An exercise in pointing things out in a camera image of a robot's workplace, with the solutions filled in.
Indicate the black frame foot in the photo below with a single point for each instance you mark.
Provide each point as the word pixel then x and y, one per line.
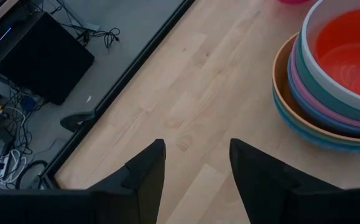
pixel 75 120

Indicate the large light blue bowl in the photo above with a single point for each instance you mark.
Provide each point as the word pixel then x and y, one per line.
pixel 322 143

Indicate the black aluminium frame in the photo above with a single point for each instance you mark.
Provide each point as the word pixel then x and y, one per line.
pixel 120 85

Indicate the orange bowl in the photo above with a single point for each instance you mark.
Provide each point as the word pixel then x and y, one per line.
pixel 280 81

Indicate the white bowl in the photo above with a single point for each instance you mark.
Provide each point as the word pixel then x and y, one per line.
pixel 316 18

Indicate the blue plug bundle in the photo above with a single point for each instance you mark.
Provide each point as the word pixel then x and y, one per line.
pixel 29 104

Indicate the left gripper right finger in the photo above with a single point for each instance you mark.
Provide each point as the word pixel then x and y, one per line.
pixel 270 193

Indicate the small magenta translucent bowl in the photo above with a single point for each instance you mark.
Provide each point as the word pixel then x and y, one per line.
pixel 293 1

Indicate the white power strip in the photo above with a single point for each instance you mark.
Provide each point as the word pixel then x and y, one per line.
pixel 10 168

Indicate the pink bowl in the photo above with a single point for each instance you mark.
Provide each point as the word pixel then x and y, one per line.
pixel 353 119

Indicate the black computer box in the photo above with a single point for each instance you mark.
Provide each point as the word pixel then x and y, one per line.
pixel 49 59

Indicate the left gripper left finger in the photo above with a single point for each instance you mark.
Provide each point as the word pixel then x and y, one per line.
pixel 139 186

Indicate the teal green bowl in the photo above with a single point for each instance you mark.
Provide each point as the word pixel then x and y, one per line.
pixel 353 111

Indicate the small red-orange translucent bowl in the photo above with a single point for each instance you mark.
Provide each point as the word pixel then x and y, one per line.
pixel 350 56

